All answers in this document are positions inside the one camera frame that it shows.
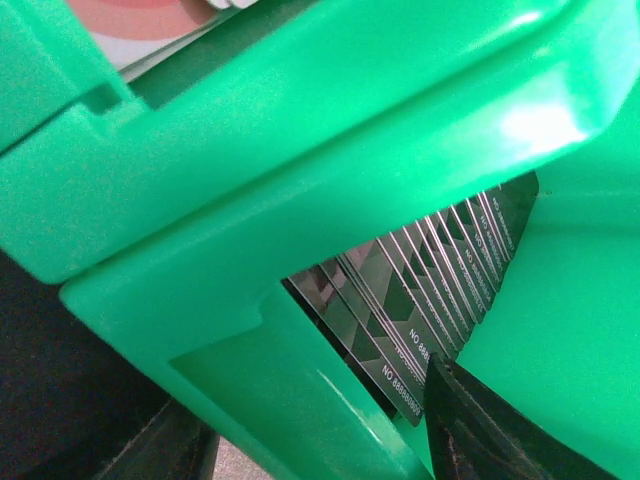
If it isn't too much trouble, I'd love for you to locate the green bin with red cards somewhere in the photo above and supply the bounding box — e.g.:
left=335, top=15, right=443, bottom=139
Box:
left=1, top=1, right=150, bottom=151

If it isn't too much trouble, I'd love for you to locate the black vip card stack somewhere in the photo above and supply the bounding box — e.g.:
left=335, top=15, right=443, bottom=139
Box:
left=283, top=172, right=539, bottom=426

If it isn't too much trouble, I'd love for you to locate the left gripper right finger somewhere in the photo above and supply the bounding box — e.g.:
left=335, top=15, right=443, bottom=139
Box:
left=424, top=354, right=613, bottom=479

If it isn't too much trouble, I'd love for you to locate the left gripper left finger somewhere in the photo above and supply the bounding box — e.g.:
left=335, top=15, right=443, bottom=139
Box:
left=84, top=400, right=219, bottom=479

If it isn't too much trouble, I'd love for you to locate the green bin with black cards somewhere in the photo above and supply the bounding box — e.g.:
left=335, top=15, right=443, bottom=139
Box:
left=1, top=1, right=639, bottom=479

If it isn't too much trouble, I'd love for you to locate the red white card stack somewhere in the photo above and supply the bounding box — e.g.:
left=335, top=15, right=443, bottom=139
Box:
left=68, top=0, right=254, bottom=81

